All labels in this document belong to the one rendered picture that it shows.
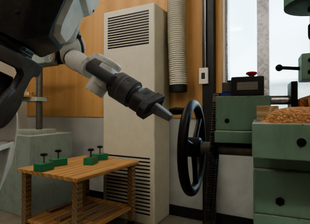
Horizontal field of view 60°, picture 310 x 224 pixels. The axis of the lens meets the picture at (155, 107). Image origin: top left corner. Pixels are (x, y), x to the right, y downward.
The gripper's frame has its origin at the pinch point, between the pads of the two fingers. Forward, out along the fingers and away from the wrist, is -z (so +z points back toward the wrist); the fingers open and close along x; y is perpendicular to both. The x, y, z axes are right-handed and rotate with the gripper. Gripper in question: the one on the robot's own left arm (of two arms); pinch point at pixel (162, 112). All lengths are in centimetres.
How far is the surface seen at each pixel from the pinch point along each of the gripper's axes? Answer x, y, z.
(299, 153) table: 20.5, 19.5, -31.3
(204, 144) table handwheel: -3.8, -4.1, -14.5
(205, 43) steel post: -146, -12, 39
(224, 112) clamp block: -0.4, 9.6, -15.6
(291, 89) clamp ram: -7.4, 20.8, -26.5
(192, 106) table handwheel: -2.2, 5.6, -6.7
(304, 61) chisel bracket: -13.5, 27.0, -25.8
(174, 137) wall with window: -130, -94, 26
